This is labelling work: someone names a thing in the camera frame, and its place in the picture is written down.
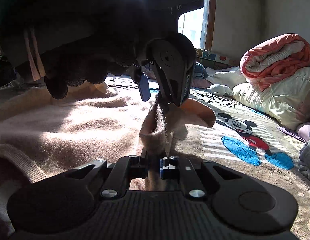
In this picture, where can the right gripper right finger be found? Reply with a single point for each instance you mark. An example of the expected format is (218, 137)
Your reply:
(179, 170)

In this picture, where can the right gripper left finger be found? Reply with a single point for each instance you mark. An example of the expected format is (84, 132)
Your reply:
(122, 172)

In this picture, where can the purple floral garment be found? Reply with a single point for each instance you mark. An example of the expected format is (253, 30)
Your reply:
(300, 133)

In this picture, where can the blue folded quilt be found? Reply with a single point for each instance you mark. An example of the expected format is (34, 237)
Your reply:
(199, 71)

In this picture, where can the window with frame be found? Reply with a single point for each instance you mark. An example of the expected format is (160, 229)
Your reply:
(198, 25)

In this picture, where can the dark gloved left hand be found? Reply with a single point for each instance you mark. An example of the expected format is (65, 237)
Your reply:
(68, 42)

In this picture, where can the Mickey Mouse bed blanket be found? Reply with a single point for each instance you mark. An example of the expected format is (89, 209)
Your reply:
(241, 138)

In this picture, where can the white cream comforter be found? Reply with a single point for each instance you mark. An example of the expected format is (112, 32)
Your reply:
(288, 101)

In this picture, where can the beige knit sweater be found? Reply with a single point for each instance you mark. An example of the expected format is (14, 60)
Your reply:
(41, 136)

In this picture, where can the white stuffed toy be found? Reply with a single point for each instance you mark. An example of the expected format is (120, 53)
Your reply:
(220, 90)

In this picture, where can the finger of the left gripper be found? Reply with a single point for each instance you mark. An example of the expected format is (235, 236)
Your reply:
(142, 82)
(168, 83)

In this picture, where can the rolled pink orange quilt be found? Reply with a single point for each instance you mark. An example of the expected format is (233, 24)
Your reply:
(275, 59)

